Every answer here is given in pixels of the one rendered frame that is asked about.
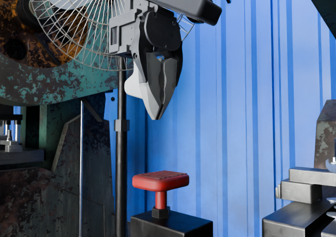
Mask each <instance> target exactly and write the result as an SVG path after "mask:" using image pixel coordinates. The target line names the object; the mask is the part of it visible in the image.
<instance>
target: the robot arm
mask: <svg viewBox="0 0 336 237"><path fill-rule="evenodd" d="M166 8H167V9H166ZM168 9H169V10H168ZM170 10H172V11H170ZM173 11H174V12H177V13H180V14H182V15H185V16H186V17H187V19H188V20H189V21H190V22H192V23H194V24H204V23H206V24H208V25H211V26H215V25H216V24H217V22H218V20H219V18H220V15H221V13H222V8H221V7H219V6H218V5H216V4H215V3H213V1H212V0H124V13H123V14H121V15H118V16H116V17H113V18H111V19H109V54H113V55H116V56H120V57H125V58H129V59H133V60H134V71H133V74H132V76H130V77H129V78H128V79H127V80H126V81H125V84H124V90H125V92H126V93H127V94H128V95H130V96H133V97H137V98H140V99H143V102H144V105H145V108H146V110H147V112H148V114H149V115H150V117H151V119H152V120H160V119H161V117H162V116H163V114H164V112H165V110H166V108H167V107H168V105H169V103H170V101H171V99H172V96H173V94H174V91H175V88H176V87H177V85H178V82H179V78H180V75H181V71H182V67H183V50H182V45H183V42H182V41H181V32H180V29H181V28H180V26H179V24H178V22H177V18H176V17H174V15H175V14H174V12H173ZM159 56H164V59H161V58H157V57H159Z"/></svg>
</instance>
